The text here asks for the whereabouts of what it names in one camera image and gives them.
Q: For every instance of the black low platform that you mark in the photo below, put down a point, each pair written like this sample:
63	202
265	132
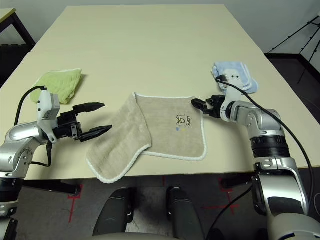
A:
295	62

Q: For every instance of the black table foot bar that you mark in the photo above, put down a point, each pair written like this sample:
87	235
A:
55	187
237	181

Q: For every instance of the beige towel with white trim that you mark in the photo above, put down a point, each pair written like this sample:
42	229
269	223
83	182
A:
170	140

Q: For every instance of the folded green towel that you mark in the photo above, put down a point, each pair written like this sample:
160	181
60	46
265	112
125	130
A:
62	82

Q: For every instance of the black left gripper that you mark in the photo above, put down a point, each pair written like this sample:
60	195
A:
66	125

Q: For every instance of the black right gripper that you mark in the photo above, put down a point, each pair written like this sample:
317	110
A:
215	106

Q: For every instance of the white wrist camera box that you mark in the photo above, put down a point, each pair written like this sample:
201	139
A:
45	105
233	80

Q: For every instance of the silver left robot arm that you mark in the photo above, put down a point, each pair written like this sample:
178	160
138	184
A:
15	135

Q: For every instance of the folded light blue towel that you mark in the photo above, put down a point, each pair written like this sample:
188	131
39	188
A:
225	65

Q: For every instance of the black tripod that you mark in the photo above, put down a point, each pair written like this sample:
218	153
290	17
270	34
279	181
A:
300	30

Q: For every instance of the dark grey robot leg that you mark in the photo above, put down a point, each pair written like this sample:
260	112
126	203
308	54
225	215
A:
183	212
113	212

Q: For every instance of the black foam floor mat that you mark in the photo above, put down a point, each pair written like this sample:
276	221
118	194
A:
12	62

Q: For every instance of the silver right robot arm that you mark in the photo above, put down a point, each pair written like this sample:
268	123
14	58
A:
265	120

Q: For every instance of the black framed side table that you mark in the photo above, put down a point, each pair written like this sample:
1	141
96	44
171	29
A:
12	22

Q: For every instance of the dark grey robot left leg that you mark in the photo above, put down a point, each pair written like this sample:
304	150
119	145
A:
113	212

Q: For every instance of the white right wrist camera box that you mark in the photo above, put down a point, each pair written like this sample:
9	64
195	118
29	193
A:
233	80

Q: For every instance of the dark grey robot right leg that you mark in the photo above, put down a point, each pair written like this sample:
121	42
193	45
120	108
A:
183	212

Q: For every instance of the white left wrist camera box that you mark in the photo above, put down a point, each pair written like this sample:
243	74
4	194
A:
45	105

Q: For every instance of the red floor tape T mark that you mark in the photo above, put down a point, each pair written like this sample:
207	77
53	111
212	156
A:
72	205

